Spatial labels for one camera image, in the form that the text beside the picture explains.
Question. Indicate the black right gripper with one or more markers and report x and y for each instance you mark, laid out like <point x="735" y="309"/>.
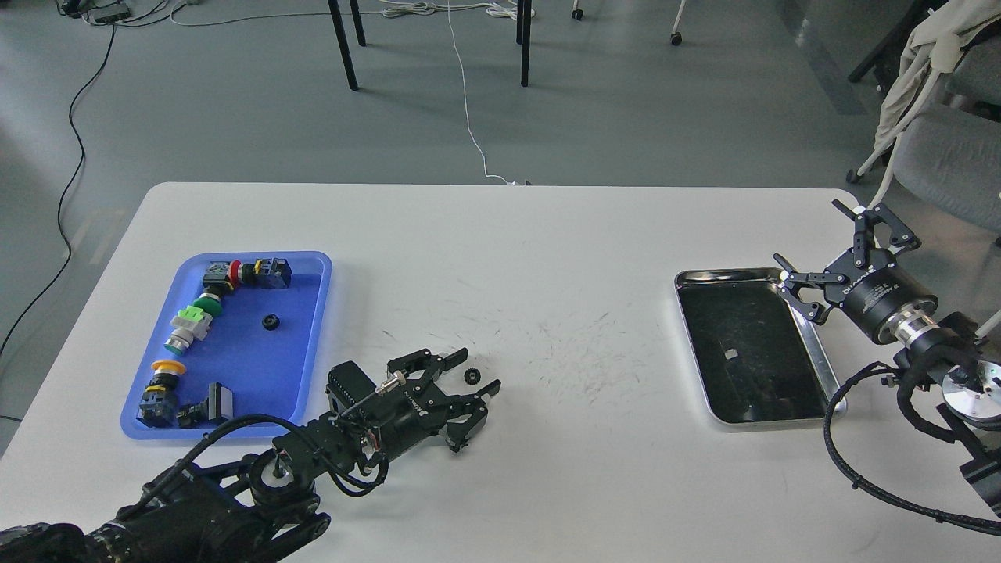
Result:
<point x="887" y="293"/>

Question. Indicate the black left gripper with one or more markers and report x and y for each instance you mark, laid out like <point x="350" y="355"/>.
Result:
<point x="405" y="416"/>

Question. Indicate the small black gear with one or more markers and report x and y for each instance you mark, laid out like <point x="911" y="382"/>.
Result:
<point x="472" y="376"/>
<point x="270" y="322"/>

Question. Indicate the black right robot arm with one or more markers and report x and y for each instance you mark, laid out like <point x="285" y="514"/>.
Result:
<point x="945" y="387"/>

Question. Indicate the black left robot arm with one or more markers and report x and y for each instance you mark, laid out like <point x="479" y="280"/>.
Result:
<point x="264" y="507"/>

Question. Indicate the shiny metal tray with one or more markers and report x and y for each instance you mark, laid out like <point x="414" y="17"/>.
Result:
<point x="761" y="364"/>

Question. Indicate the grey office chair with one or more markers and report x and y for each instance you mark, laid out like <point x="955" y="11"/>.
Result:
<point x="949" y="157"/>

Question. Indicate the blue plastic tray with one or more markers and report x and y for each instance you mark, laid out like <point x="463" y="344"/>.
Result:
<point x="267" y="372"/>

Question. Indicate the beige cloth on chair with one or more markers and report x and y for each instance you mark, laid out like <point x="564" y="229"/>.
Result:
<point x="934" y="49"/>

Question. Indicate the dark green push button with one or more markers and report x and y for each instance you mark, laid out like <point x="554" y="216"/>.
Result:
<point x="210" y="303"/>

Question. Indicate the light green push button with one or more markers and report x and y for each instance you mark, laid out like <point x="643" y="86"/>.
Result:
<point x="188" y="326"/>

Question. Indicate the black power strip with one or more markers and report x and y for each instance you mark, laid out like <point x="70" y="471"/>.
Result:
<point x="95" y="12"/>

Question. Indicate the red push button switch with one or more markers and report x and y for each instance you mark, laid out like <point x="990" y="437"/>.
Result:
<point x="226" y="276"/>

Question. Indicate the black square switch block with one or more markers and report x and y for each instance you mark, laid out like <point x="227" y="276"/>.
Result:
<point x="218" y="407"/>

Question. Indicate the yellow push button switch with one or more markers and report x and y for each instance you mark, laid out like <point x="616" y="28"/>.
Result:
<point x="158" y="406"/>

